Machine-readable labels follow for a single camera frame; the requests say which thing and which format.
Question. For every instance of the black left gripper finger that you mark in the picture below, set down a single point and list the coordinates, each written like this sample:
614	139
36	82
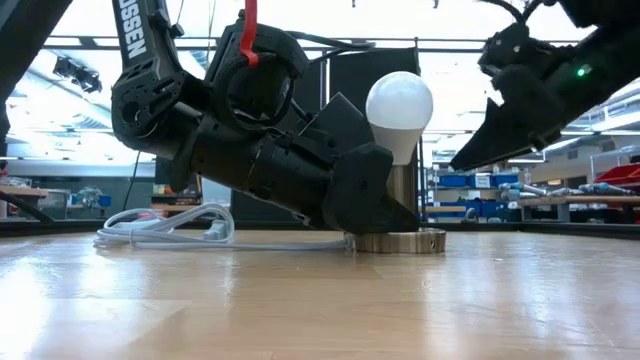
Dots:
360	195

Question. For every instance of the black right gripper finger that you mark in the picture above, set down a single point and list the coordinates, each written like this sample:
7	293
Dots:
495	140

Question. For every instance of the metal lamp base with socket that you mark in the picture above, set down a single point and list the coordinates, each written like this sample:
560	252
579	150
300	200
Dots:
405	240

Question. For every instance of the white frosted lightbulb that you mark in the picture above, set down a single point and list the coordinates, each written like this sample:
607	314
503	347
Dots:
397	110

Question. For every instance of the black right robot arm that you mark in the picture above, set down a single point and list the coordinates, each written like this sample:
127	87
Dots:
600	50

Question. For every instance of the blue storage bin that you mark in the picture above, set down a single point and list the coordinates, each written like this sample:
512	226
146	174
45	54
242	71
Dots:
455	180
505	179

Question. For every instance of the clear plastic bin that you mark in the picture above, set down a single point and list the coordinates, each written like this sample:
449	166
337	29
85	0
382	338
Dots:
216	192

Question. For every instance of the black monitor screen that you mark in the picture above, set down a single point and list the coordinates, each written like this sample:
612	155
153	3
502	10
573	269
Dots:
162	172

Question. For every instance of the background wooden workbench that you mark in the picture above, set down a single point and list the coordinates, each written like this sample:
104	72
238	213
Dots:
575	201

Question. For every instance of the rack with red bins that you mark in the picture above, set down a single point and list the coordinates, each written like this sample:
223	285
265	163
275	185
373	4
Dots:
620	174

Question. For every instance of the black ceiling-mounted device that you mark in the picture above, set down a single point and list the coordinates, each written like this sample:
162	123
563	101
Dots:
77	75

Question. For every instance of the background desk with dark leg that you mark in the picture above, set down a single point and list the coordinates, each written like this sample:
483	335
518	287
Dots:
20	192

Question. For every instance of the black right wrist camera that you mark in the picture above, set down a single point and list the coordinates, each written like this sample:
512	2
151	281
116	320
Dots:
510	47

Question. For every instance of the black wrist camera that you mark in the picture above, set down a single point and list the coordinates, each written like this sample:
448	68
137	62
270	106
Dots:
250	85
510	47

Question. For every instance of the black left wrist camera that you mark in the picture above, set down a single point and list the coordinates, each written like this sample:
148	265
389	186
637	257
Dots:
250	85

